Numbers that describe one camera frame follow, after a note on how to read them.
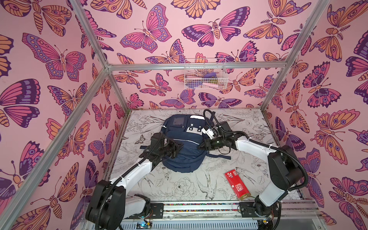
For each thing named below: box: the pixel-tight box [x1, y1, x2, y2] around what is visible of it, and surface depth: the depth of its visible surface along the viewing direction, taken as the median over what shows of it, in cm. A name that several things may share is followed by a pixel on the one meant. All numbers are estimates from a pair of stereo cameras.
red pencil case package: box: [224, 169, 252, 201], surface depth 83 cm
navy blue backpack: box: [161, 114, 232, 173], surface depth 87 cm
